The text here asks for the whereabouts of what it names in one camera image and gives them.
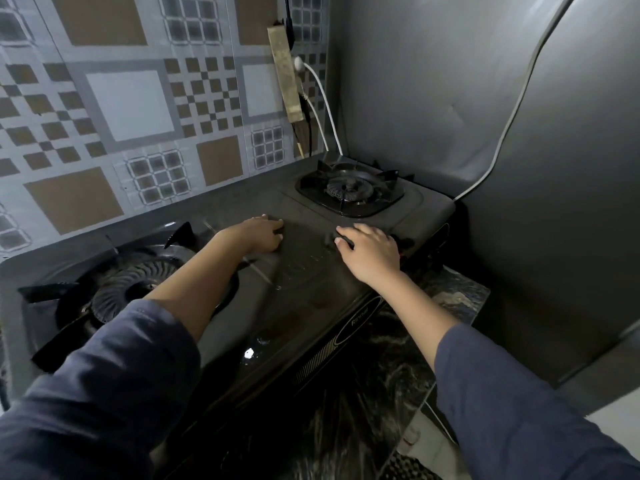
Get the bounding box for person's right hand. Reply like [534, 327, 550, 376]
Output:
[335, 222, 402, 288]

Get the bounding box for person's left hand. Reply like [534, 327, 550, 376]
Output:
[215, 215, 286, 255]

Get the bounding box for dark cleaning cloth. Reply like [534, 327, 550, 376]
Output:
[326, 228, 417, 251]

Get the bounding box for person's left forearm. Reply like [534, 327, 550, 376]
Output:
[0, 230, 247, 480]

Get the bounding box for person's right forearm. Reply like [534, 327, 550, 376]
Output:
[366, 270, 640, 480]

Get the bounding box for small round burner head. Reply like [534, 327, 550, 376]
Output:
[326, 176, 372, 202]

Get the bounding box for black gas stove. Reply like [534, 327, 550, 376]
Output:
[0, 155, 457, 480]

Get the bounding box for small black pan support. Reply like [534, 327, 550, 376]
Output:
[297, 160, 416, 218]

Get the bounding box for yellowed power strip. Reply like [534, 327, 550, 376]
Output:
[266, 25, 307, 125]

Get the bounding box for large round burner head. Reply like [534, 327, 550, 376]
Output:
[91, 259, 187, 324]

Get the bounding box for large black pan support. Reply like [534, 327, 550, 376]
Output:
[17, 221, 241, 374]

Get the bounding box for thin white cable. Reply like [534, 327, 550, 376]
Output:
[301, 96, 330, 153]

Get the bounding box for white power cable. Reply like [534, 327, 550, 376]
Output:
[299, 61, 345, 156]

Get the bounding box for grey wall cable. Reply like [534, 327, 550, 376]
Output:
[451, 0, 579, 201]

